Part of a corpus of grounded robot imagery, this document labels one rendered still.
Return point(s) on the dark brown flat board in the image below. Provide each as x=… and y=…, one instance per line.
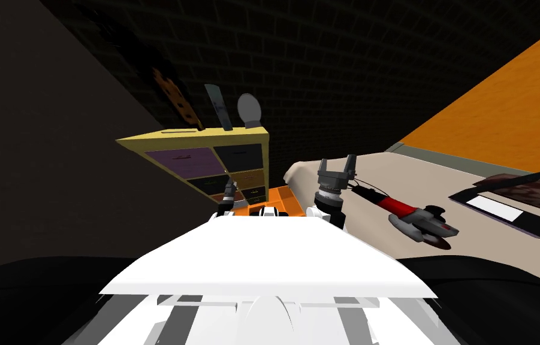
x=538, y=194

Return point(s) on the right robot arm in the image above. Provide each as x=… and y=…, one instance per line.
x=329, y=203

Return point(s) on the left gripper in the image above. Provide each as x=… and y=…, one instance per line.
x=229, y=190

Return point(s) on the red and grey power tool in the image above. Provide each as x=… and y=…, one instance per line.
x=401, y=208

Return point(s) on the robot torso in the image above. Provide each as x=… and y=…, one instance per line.
x=269, y=258

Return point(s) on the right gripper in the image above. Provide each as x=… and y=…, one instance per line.
x=334, y=181

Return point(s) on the beige table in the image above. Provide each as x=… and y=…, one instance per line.
x=394, y=170

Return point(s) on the black book with white label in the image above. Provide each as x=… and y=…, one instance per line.
x=500, y=208

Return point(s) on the yellow cabinet with dark drawers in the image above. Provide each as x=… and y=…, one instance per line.
x=231, y=139

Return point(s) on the orange box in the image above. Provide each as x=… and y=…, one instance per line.
x=283, y=196

